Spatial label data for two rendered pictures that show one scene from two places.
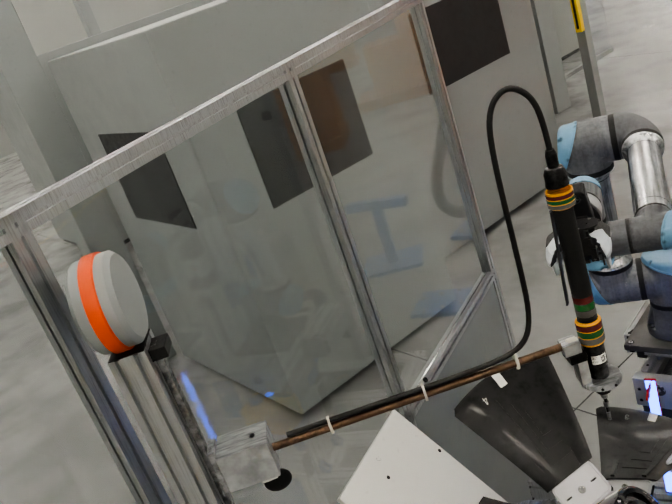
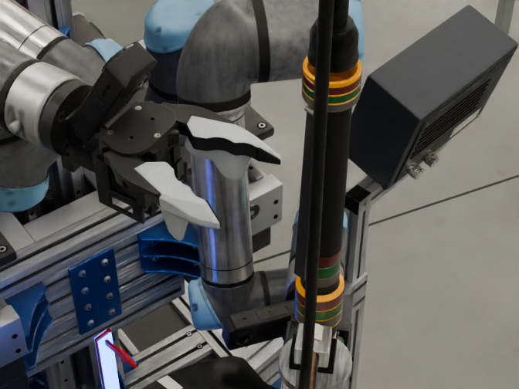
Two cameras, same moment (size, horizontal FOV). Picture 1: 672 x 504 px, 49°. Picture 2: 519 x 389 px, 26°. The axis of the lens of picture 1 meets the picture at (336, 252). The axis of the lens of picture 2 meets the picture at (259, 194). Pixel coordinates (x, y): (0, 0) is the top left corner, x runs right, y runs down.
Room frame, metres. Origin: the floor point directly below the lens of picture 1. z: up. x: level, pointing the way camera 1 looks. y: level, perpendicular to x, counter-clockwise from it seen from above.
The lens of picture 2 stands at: (1.04, 0.29, 2.32)
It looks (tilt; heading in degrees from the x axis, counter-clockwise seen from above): 45 degrees down; 278
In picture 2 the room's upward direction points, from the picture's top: straight up
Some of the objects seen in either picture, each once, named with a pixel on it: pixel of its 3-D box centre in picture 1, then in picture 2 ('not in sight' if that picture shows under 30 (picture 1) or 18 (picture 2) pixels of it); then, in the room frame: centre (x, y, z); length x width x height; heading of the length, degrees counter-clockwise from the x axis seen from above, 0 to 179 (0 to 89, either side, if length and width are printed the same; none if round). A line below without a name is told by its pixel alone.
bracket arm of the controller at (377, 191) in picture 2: not in sight; (397, 168); (1.00, -1.09, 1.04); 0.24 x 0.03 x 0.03; 54
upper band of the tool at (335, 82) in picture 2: (560, 198); (331, 81); (1.08, -0.36, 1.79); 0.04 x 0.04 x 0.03
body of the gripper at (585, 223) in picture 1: (582, 235); (117, 145); (1.28, -0.45, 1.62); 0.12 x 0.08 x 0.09; 154
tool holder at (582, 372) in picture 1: (590, 358); (315, 345); (1.08, -0.35, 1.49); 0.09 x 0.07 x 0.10; 89
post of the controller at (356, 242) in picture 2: not in sight; (354, 235); (1.06, -1.00, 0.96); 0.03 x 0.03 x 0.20; 54
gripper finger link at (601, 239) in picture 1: (605, 253); (233, 157); (1.17, -0.45, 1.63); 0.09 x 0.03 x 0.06; 176
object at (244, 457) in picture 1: (244, 456); not in sight; (1.08, 0.26, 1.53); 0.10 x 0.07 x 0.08; 89
